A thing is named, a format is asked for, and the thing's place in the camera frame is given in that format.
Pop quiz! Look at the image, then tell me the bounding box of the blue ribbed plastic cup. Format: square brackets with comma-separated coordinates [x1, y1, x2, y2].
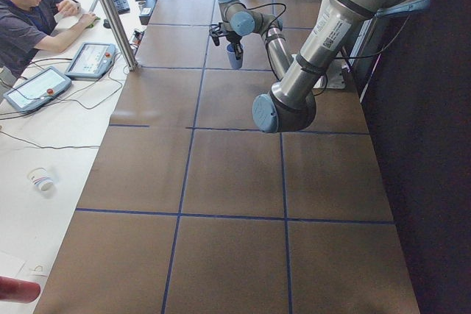
[226, 43, 244, 69]

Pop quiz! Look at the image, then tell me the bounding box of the white paper cup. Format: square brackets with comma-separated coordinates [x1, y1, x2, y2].
[27, 167, 54, 191]

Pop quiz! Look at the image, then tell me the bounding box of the seated man in dark shirt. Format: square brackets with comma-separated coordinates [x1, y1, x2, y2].
[1, 0, 97, 78]

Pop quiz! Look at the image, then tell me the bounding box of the aluminium frame post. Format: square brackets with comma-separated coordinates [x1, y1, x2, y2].
[99, 0, 138, 71]

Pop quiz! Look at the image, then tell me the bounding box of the far teach pendant tablet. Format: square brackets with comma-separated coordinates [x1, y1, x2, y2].
[65, 42, 116, 81]

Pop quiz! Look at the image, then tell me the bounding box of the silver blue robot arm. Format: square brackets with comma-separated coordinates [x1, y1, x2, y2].
[210, 0, 431, 133]

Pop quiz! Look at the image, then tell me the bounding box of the teach pendant tablet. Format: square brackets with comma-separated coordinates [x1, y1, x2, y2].
[3, 66, 71, 113]
[65, 42, 116, 81]

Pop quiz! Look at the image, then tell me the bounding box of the near teach pendant tablet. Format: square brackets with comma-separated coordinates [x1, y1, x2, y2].
[3, 66, 71, 113]

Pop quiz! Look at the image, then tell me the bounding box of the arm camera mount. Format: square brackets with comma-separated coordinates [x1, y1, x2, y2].
[209, 22, 227, 46]

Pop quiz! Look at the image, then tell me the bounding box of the red cylinder roll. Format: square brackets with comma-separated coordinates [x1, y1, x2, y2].
[0, 276, 41, 304]

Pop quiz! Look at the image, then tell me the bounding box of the white pedestal base plate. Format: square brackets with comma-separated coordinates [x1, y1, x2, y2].
[292, 54, 347, 90]

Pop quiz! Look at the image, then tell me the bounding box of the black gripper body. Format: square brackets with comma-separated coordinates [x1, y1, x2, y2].
[225, 31, 242, 45]

